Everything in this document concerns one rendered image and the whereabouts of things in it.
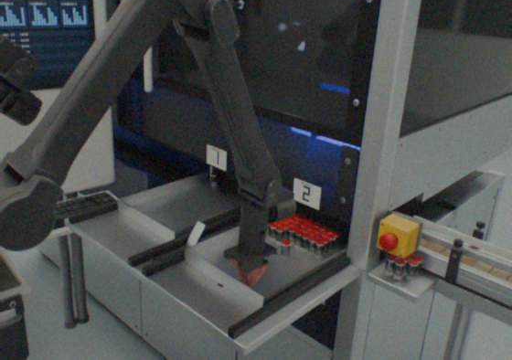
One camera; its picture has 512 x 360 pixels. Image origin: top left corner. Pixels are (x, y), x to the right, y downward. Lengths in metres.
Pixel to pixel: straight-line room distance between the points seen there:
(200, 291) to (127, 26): 0.64
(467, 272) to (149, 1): 0.91
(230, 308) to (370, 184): 0.42
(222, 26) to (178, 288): 0.62
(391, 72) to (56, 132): 0.69
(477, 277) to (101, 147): 1.23
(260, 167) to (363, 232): 0.38
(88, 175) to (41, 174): 1.14
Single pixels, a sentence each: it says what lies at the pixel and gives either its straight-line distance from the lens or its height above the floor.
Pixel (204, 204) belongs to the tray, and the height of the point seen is 0.88.
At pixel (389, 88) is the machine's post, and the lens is 1.10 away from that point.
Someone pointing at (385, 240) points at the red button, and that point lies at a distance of 1.15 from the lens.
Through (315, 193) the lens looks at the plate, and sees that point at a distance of 1.27.
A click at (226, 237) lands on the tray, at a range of 1.31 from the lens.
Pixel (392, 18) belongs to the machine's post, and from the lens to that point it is 1.09.
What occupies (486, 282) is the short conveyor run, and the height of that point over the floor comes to 0.92.
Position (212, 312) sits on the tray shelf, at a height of 0.88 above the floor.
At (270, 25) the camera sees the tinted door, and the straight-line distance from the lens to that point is 1.30.
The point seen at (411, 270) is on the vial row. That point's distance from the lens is 1.25.
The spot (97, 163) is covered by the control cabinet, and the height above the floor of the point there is 0.90.
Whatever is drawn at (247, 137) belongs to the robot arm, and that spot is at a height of 1.26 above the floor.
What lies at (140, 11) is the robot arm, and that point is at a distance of 0.70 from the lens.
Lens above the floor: 1.54
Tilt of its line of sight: 21 degrees down
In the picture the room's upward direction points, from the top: 3 degrees clockwise
